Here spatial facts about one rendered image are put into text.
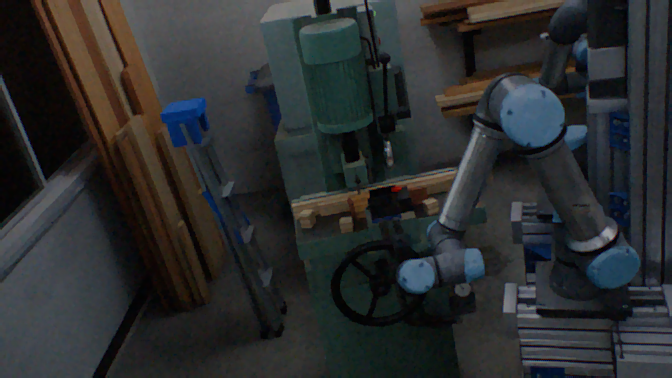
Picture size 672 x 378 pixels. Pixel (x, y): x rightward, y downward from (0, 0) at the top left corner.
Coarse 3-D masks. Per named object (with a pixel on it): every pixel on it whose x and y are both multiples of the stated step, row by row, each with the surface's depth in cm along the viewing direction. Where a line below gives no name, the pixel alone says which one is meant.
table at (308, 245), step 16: (416, 208) 207; (480, 208) 201; (320, 224) 209; (336, 224) 207; (304, 240) 201; (320, 240) 200; (336, 240) 201; (352, 240) 201; (368, 240) 200; (304, 256) 202; (368, 256) 193; (384, 256) 194
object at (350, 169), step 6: (360, 150) 215; (342, 156) 213; (360, 156) 210; (342, 162) 209; (354, 162) 207; (360, 162) 206; (348, 168) 204; (354, 168) 204; (360, 168) 204; (366, 168) 206; (348, 174) 204; (354, 174) 205; (360, 174) 205; (366, 174) 205; (348, 180) 205; (354, 180) 205; (366, 180) 206; (348, 186) 206; (354, 186) 206
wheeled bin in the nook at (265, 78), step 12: (252, 72) 410; (264, 72) 392; (252, 84) 381; (264, 84) 372; (264, 96) 379; (276, 96) 378; (276, 108) 381; (276, 120) 385; (276, 132) 390; (288, 204) 409; (288, 216) 413
